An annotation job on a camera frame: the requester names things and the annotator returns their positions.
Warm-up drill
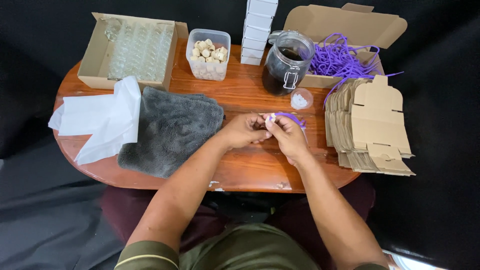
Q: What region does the person's left hand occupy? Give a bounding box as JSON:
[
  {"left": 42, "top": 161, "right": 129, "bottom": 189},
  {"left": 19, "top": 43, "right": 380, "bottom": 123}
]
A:
[{"left": 220, "top": 113, "right": 273, "bottom": 150}]

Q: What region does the person's right hand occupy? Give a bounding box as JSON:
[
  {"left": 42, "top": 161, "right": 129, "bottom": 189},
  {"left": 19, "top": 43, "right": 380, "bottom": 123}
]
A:
[{"left": 262, "top": 113, "right": 311, "bottom": 164}]

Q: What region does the purple cord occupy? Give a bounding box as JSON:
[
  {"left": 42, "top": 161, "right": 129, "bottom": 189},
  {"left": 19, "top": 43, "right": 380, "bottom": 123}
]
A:
[{"left": 268, "top": 112, "right": 309, "bottom": 143}]

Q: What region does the small plastic cup of beads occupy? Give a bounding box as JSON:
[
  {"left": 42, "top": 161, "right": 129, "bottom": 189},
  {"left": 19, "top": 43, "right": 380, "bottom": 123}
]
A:
[{"left": 290, "top": 88, "right": 314, "bottom": 110}]

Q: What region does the glass clip-top jar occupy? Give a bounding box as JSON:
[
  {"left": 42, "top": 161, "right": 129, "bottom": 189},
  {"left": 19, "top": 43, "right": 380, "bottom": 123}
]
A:
[{"left": 261, "top": 30, "right": 316, "bottom": 97}]

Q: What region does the grey microfibre cloth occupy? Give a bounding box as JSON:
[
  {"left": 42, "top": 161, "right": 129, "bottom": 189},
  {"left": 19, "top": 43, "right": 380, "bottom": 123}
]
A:
[{"left": 117, "top": 86, "right": 226, "bottom": 179}]

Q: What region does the plastic tub of corks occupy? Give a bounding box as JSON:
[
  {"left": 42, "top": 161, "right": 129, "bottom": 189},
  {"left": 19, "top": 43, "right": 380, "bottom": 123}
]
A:
[{"left": 185, "top": 28, "right": 232, "bottom": 82}]

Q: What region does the stack of white boxes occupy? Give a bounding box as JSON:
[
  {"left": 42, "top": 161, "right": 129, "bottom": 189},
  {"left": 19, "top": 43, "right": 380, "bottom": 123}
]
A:
[{"left": 240, "top": 0, "right": 279, "bottom": 67}]

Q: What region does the stack of flat cardboard boxes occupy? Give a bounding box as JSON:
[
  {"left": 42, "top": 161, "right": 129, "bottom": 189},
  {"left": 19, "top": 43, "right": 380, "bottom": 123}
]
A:
[{"left": 324, "top": 74, "right": 416, "bottom": 177}]

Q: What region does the person's olive green shirt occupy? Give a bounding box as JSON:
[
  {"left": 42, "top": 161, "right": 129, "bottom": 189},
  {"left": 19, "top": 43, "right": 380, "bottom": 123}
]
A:
[{"left": 114, "top": 223, "right": 391, "bottom": 270}]

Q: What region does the cardboard box of glass bottles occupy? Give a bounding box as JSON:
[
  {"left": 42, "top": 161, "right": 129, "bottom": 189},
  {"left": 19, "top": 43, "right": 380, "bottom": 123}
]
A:
[{"left": 77, "top": 12, "right": 189, "bottom": 92}]

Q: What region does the white tissue paper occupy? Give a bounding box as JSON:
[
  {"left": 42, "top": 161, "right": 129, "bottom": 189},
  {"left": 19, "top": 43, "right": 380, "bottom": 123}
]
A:
[{"left": 48, "top": 76, "right": 142, "bottom": 166}]

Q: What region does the cardboard box of purple cords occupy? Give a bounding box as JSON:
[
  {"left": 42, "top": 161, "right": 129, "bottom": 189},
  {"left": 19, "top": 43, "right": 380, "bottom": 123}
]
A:
[{"left": 282, "top": 3, "right": 408, "bottom": 90}]

